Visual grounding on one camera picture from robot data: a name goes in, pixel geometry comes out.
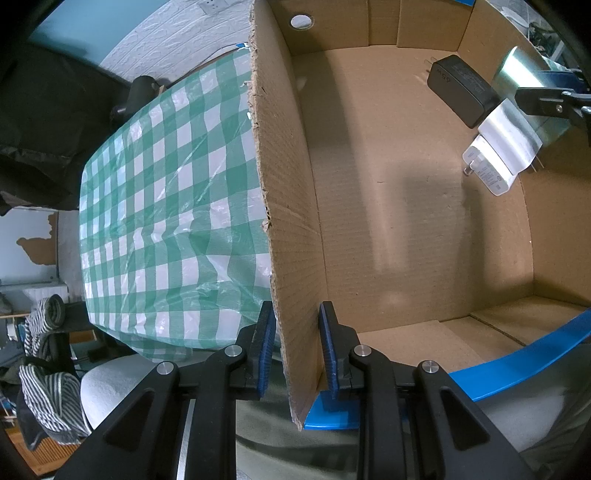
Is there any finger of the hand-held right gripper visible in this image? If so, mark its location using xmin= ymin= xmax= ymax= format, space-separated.
xmin=514 ymin=87 xmax=591 ymax=132
xmin=540 ymin=69 xmax=587 ymax=90

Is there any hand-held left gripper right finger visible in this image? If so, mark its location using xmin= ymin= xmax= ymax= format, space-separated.
xmin=318 ymin=301 xmax=539 ymax=480

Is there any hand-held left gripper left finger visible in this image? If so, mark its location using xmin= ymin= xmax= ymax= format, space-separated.
xmin=55 ymin=301 xmax=278 ymax=480

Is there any teal metallic cylinder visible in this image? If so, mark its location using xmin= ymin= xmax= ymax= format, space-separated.
xmin=492 ymin=45 xmax=575 ymax=145

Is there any black charger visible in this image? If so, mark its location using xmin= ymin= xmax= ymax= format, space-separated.
xmin=425 ymin=54 xmax=502 ymax=130

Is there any white charger cube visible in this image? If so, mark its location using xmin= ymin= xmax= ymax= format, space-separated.
xmin=463 ymin=99 xmax=543 ymax=198

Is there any cardboard box with blue rim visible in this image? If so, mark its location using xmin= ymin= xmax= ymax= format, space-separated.
xmin=249 ymin=0 xmax=591 ymax=432

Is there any white cushion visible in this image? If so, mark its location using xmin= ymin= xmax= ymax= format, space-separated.
xmin=81 ymin=353 xmax=160 ymax=430

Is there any green checked tablecloth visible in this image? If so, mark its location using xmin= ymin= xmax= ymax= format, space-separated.
xmin=79 ymin=46 xmax=282 ymax=363

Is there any crumpled striped cloth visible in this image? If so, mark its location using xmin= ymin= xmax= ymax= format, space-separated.
xmin=16 ymin=360 xmax=93 ymax=446

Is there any rolled striped cloth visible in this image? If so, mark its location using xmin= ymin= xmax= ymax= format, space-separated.
xmin=23 ymin=295 xmax=65 ymax=352

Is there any dark hanging cloth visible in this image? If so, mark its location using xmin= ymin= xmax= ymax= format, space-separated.
xmin=0 ymin=37 xmax=139 ymax=217

